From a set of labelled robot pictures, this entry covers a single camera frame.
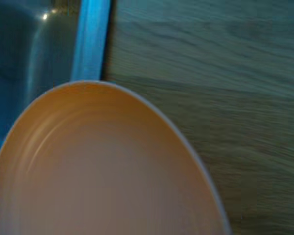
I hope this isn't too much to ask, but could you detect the stainless steel double sink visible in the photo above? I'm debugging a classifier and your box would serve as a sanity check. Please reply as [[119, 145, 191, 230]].
[[0, 0, 112, 181]]

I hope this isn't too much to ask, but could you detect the orange plate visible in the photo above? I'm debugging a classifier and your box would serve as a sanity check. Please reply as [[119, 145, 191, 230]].
[[0, 80, 232, 235]]

